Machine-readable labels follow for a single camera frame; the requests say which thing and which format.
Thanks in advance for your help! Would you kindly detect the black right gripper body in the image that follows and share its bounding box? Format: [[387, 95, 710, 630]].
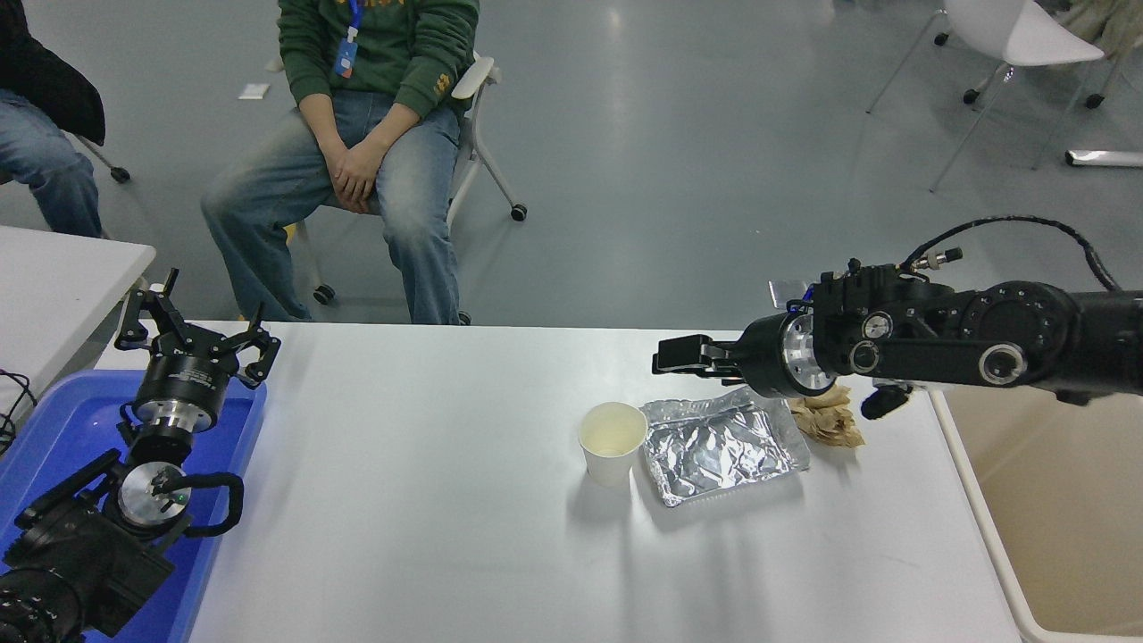
[[737, 313, 792, 398]]

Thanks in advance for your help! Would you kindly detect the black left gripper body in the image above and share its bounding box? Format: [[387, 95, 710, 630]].
[[132, 348, 240, 412]]

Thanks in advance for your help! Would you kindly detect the silver foil tray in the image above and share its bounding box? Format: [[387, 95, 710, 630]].
[[639, 384, 813, 509]]

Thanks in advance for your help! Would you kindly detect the tan paper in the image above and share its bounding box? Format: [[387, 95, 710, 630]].
[[786, 384, 866, 449]]

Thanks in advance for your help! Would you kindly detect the white paper cup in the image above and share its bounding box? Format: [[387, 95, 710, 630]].
[[578, 402, 649, 489]]

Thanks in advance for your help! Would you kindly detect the seated person's right hand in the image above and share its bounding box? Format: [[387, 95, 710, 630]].
[[323, 147, 358, 213]]

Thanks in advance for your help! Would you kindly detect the seated person's left hand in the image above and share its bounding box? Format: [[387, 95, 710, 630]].
[[344, 143, 387, 213]]

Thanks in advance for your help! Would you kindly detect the white side table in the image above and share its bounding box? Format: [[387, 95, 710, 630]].
[[0, 226, 157, 425]]

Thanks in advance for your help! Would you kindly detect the blue plastic tray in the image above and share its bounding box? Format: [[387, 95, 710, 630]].
[[0, 369, 269, 643]]

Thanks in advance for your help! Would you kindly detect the grey rolling chair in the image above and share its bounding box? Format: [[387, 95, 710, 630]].
[[70, 132, 133, 186]]

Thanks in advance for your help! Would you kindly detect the person at picture edge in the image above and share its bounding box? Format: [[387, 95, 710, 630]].
[[0, 0, 106, 238]]

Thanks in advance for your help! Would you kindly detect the seated person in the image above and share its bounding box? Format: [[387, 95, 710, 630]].
[[200, 0, 481, 325]]

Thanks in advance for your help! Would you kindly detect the grey office chair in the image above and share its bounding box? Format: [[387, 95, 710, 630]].
[[266, 0, 530, 325]]

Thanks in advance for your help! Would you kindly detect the large pale plastic bin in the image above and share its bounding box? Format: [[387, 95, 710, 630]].
[[929, 386, 1143, 643]]

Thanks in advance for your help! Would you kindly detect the silver metal bar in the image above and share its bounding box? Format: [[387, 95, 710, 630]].
[[1065, 150, 1143, 170]]

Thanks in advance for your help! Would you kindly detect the white plastic chair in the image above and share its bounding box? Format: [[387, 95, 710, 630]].
[[866, 0, 1108, 194]]

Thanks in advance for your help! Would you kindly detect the beige cloth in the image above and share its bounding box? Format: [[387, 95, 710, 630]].
[[1058, 0, 1143, 62]]

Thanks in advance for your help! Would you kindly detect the black cable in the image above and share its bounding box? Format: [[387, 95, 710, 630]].
[[0, 369, 38, 456]]

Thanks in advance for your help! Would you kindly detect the blue lanyard badge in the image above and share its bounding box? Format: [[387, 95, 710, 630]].
[[332, 0, 363, 79]]

